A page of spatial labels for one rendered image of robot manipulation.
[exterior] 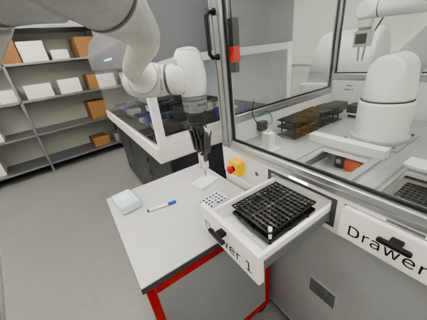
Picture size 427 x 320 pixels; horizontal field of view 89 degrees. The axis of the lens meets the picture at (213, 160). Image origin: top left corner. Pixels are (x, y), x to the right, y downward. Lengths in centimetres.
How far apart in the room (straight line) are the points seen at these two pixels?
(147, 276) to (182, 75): 66
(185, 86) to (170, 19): 64
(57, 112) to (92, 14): 429
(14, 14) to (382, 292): 100
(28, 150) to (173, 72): 408
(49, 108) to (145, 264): 396
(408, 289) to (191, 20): 142
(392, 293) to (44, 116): 457
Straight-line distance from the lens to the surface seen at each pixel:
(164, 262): 85
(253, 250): 60
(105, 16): 34
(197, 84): 76
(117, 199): 117
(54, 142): 468
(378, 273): 88
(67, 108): 461
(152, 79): 77
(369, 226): 77
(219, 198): 101
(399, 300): 91
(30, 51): 411
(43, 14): 33
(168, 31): 134
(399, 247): 73
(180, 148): 141
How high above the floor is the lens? 138
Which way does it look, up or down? 26 degrees down
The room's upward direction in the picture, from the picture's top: 7 degrees counter-clockwise
